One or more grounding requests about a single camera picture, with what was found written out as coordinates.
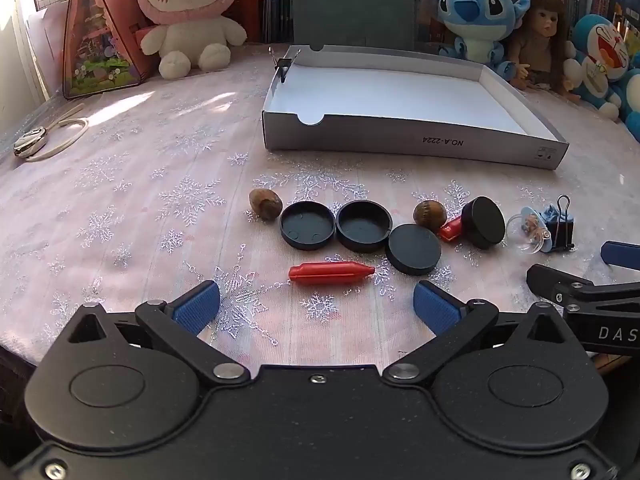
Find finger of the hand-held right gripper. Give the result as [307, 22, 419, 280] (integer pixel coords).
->
[526, 263, 640, 311]
[600, 241, 640, 267]

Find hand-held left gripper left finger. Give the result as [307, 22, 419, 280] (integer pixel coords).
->
[65, 280, 251, 387]

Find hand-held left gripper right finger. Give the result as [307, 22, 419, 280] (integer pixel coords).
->
[382, 280, 571, 388]

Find black binder clip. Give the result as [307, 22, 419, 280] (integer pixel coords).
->
[547, 195, 576, 252]
[268, 46, 302, 84]

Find clear plastic dome cover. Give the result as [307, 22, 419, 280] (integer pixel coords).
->
[506, 212, 551, 253]

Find black round plastic lid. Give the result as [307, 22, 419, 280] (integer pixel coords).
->
[280, 201, 337, 252]
[385, 224, 443, 276]
[336, 200, 394, 253]
[461, 196, 507, 249]

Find red plastic pen cap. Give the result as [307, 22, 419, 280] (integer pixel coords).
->
[439, 216, 466, 242]
[288, 261, 376, 286]

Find brown hazelnut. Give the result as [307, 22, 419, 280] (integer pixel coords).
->
[248, 188, 284, 222]
[413, 200, 447, 233]

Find white cardboard box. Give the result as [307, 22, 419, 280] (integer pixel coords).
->
[261, 44, 571, 171]

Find pink snowflake tablecloth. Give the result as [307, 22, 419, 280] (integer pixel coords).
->
[0, 42, 640, 366]

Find blue robot cat plush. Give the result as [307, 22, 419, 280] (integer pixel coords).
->
[565, 12, 640, 141]

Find brown-haired baby doll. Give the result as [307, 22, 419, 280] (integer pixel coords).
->
[507, 0, 583, 106]

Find blue alien plush toy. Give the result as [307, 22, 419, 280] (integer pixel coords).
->
[437, 0, 532, 81]

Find pink triangular house box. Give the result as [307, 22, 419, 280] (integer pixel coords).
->
[62, 0, 151, 100]

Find pink and white bunny plush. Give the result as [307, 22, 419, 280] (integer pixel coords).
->
[136, 0, 248, 80]

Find green notebook case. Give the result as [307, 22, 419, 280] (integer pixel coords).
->
[290, 0, 417, 52]

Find row of books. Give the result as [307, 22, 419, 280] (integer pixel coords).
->
[260, 0, 640, 46]

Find silver fob with white cord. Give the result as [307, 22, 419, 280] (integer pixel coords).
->
[12, 103, 91, 162]

